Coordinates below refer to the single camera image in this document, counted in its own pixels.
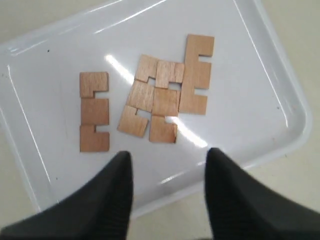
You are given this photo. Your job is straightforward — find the white rectangular plastic tray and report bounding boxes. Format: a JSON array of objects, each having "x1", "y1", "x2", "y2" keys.
[{"x1": 0, "y1": 0, "x2": 312, "y2": 217}]

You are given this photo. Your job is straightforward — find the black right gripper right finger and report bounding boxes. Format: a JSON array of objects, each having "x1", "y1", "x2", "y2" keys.
[{"x1": 204, "y1": 148, "x2": 320, "y2": 240}]

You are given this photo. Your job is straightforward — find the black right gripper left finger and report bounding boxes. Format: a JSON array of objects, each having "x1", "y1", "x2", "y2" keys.
[{"x1": 0, "y1": 151, "x2": 133, "y2": 240}]

